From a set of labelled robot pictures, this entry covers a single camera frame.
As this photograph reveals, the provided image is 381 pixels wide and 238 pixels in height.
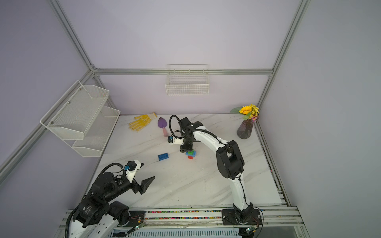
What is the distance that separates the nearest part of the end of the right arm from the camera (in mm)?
698

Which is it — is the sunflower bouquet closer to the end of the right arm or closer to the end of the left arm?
the end of the right arm

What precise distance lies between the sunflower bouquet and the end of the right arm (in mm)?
346

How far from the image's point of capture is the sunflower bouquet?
899 millimetres
